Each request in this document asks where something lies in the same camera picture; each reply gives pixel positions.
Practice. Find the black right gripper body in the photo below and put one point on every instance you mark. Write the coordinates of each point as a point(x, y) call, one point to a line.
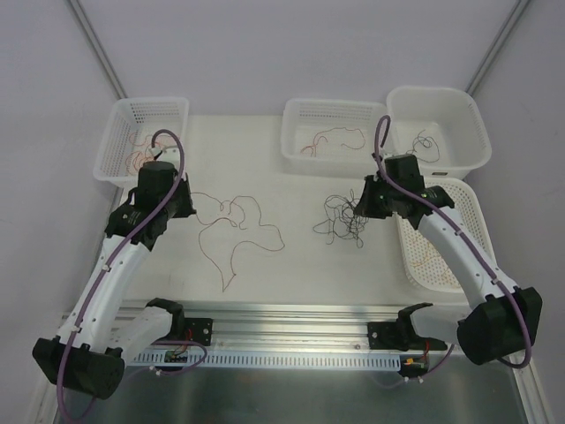
point(367, 205)

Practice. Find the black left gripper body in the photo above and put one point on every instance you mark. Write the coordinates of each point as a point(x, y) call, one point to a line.
point(184, 205)

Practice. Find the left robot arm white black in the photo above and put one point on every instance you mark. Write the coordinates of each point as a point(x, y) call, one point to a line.
point(97, 305)

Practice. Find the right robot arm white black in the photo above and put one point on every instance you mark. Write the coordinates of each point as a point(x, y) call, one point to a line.
point(476, 282)

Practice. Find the white perforated basket left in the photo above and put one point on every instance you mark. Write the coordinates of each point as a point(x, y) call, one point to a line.
point(126, 141)

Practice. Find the white perforated basket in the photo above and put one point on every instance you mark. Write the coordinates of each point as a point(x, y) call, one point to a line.
point(126, 141)
point(329, 138)

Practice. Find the white perforated basket middle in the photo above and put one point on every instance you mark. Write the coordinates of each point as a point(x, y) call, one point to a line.
point(329, 138)

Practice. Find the white round-hole basket right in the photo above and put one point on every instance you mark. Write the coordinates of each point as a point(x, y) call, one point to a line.
point(423, 265)

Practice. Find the white solid plastic tub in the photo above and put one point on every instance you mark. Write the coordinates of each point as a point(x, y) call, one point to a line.
point(441, 126)

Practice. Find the left aluminium frame post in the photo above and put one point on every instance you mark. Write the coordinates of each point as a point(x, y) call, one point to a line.
point(85, 26)

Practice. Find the aluminium frame post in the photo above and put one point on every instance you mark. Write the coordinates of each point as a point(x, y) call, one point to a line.
point(85, 26)
point(503, 35)

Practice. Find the aluminium mounting rail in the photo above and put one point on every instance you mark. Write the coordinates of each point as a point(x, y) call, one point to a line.
point(298, 325)

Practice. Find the white slotted cable duct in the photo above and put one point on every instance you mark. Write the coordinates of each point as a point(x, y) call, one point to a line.
point(358, 361)

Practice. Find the right aluminium frame post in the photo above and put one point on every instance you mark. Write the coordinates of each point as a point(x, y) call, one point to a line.
point(503, 35)

